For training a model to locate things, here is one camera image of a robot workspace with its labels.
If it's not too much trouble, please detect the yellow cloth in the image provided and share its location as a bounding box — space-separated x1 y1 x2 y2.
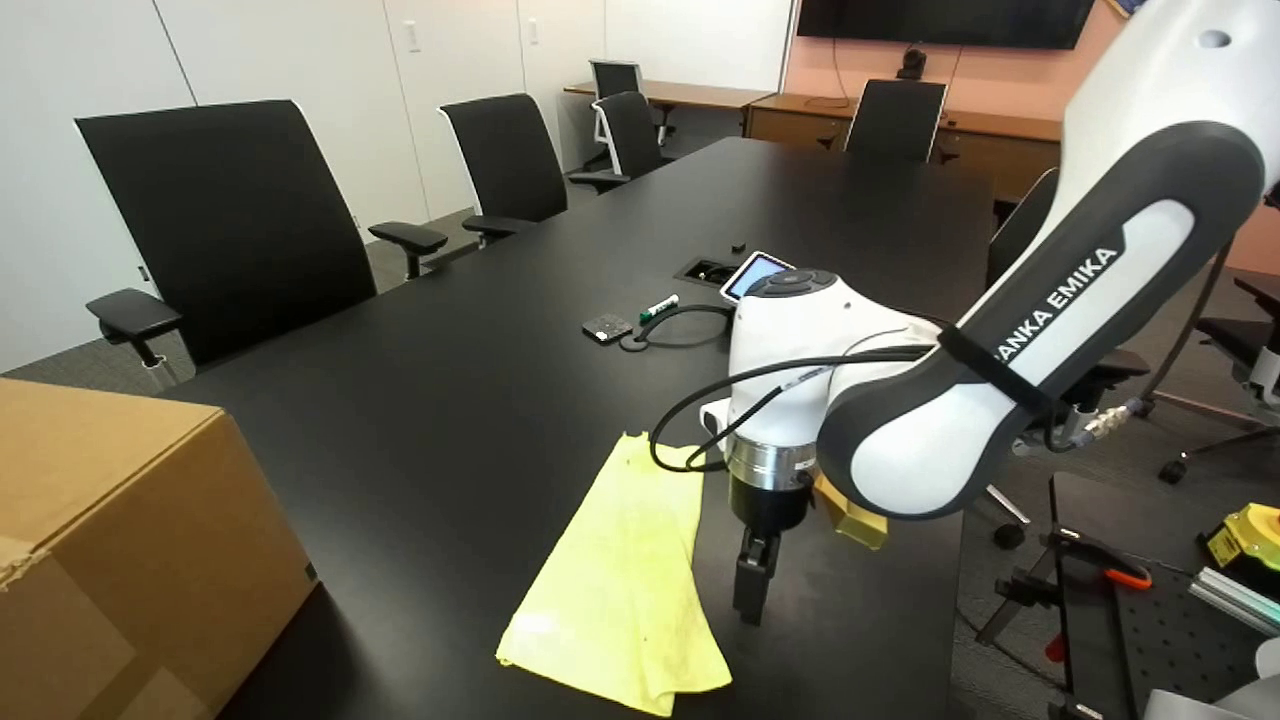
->
493 427 734 720

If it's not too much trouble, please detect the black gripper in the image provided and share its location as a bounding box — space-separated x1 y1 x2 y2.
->
729 477 816 627

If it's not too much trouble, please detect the orange handled clamp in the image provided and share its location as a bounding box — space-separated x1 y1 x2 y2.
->
1052 522 1159 599

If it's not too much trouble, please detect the tablet on black stand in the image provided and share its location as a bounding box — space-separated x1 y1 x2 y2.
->
714 249 800 309

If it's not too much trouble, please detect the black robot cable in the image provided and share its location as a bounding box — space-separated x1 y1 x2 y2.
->
647 338 941 477

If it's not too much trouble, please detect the green capped marker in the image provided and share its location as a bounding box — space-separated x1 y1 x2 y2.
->
634 291 683 333

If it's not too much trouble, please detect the black wall television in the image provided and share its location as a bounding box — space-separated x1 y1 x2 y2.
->
795 0 1100 51

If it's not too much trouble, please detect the looped black cable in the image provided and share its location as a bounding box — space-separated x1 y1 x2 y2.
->
615 298 734 356

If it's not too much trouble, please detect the brown cardboard box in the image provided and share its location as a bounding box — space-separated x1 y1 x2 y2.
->
0 377 319 720

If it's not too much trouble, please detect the black phone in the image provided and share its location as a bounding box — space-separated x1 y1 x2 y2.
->
580 310 641 346

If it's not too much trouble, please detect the teal grey bar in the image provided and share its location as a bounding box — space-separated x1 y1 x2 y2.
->
1188 565 1280 640

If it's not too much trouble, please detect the black office chair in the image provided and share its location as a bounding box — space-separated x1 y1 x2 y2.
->
1150 271 1280 489
843 76 949 168
979 165 1150 553
588 55 644 98
568 86 673 193
73 97 453 392
440 86 575 249

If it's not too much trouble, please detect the black tripod stand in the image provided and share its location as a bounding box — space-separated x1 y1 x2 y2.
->
974 472 1150 720

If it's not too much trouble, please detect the wooden desk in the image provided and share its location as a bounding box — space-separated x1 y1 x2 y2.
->
563 79 763 117

